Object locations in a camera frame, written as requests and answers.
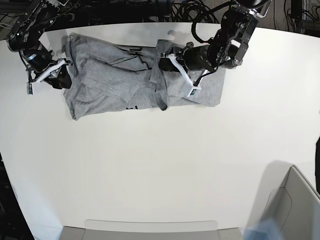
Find grey bin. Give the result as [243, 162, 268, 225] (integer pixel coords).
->
[261, 166, 320, 240]
[59, 219, 243, 240]

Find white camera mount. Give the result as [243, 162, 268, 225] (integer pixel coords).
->
[26, 58, 72, 95]
[161, 53, 202, 99]

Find blue cloth in bin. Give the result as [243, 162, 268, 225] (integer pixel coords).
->
[243, 217, 280, 240]

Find grey T-shirt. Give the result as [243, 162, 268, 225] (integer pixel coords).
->
[64, 33, 226, 121]

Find grey bin bottom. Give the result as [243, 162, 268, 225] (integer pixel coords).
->
[59, 219, 243, 240]

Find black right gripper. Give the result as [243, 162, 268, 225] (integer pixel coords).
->
[23, 48, 72, 90]

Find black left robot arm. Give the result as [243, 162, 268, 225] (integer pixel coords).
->
[158, 0, 270, 73]

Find grey bin right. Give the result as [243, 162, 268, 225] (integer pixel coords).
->
[261, 166, 320, 240]

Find black cable bundle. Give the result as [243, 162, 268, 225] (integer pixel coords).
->
[172, 0, 220, 24]

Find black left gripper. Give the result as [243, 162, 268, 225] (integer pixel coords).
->
[158, 44, 213, 72]

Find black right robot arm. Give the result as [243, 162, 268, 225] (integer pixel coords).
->
[5, 0, 76, 95]

